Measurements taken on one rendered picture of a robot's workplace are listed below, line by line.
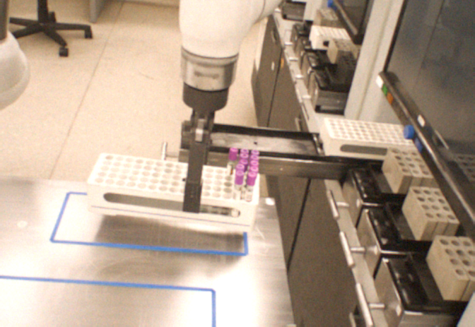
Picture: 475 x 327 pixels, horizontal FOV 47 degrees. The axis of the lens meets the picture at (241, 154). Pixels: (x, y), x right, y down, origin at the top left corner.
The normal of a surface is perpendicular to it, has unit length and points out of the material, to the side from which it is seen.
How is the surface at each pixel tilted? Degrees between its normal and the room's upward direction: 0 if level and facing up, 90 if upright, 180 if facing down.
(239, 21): 91
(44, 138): 0
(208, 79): 90
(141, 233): 0
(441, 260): 90
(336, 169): 90
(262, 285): 0
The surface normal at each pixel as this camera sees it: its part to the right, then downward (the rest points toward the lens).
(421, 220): -0.99, -0.10
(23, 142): 0.14, -0.84
